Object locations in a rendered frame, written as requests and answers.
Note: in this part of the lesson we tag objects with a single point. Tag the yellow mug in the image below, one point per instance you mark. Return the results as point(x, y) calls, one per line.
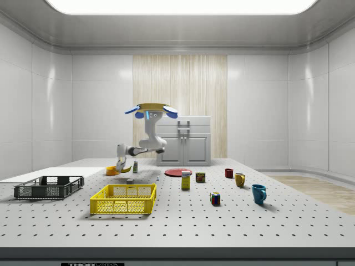
point(239, 180)

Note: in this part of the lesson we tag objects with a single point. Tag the white cabinet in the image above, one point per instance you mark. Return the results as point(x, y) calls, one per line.
point(194, 147)

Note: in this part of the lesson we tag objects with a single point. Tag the red mug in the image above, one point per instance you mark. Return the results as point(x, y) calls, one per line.
point(228, 173)

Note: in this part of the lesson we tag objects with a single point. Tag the yellow carton box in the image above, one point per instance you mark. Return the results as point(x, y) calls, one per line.
point(185, 181)

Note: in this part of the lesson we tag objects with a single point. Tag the white board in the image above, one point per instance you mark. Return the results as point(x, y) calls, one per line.
point(55, 171)

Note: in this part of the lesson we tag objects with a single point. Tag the grey cube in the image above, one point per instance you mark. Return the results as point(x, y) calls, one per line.
point(129, 181)

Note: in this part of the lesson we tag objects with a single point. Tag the banana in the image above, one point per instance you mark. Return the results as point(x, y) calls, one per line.
point(126, 169)

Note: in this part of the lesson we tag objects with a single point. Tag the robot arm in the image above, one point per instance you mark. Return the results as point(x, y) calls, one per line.
point(151, 130)

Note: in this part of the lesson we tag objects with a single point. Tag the blue mug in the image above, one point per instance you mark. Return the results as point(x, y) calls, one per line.
point(258, 194)

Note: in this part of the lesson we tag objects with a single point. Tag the puzzle cube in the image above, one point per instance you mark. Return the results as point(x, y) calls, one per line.
point(215, 198)

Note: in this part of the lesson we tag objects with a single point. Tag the dark grey basket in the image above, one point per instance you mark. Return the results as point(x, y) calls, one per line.
point(52, 191)

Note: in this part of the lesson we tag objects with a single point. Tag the red plate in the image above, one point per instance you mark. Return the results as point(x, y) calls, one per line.
point(174, 173)

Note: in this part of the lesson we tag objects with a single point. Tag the yellow basket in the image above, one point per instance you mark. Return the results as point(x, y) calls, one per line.
point(122, 206)

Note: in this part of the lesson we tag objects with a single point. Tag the yellow bowl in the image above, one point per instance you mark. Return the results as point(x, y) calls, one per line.
point(111, 171)

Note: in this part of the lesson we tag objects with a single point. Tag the small white bottle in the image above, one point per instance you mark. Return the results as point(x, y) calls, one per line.
point(135, 167)

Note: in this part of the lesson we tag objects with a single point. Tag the flat-sided can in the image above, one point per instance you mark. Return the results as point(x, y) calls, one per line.
point(200, 177)

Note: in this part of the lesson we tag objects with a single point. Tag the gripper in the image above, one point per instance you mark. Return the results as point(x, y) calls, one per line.
point(120, 163)

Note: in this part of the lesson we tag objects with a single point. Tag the drone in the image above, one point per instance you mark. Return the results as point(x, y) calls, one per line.
point(151, 106)

